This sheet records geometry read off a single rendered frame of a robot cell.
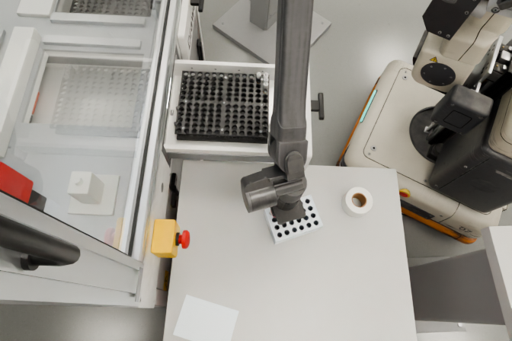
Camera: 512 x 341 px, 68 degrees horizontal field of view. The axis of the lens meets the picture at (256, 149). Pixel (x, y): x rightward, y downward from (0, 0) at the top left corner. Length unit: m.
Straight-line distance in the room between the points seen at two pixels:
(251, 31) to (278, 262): 1.50
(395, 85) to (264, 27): 0.79
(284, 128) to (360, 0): 1.89
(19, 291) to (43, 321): 1.50
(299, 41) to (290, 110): 0.12
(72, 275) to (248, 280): 0.55
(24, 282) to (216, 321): 0.60
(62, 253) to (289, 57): 0.48
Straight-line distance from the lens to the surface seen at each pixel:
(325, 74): 2.13
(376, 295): 1.02
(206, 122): 0.92
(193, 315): 0.95
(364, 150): 1.65
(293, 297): 0.97
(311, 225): 0.96
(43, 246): 0.31
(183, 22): 1.06
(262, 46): 2.14
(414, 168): 1.69
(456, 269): 1.42
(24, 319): 1.92
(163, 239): 0.84
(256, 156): 0.91
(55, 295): 0.46
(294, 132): 0.70
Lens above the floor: 1.72
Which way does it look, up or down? 67 degrees down
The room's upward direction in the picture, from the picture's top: 6 degrees clockwise
